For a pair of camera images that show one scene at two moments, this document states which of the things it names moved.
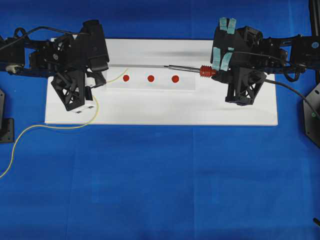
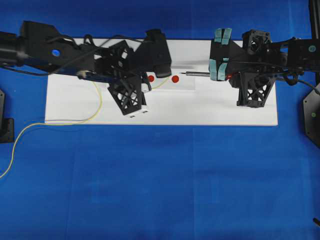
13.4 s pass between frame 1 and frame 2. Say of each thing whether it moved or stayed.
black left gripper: moved
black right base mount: stayed
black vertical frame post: stayed
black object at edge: stayed
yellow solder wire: moved
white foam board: stayed
